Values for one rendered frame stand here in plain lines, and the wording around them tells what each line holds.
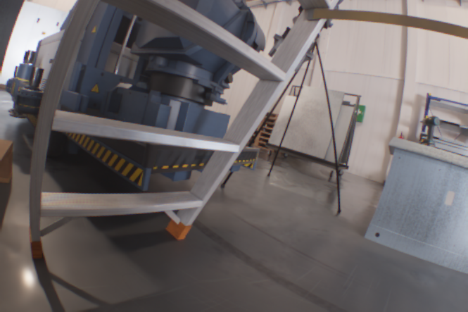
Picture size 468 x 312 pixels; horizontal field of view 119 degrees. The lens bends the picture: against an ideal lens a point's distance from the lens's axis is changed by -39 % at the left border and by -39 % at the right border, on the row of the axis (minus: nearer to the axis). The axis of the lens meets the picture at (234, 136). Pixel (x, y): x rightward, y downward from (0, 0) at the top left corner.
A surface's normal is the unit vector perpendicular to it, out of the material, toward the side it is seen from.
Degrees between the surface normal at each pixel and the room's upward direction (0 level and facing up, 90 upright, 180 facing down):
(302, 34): 92
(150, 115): 90
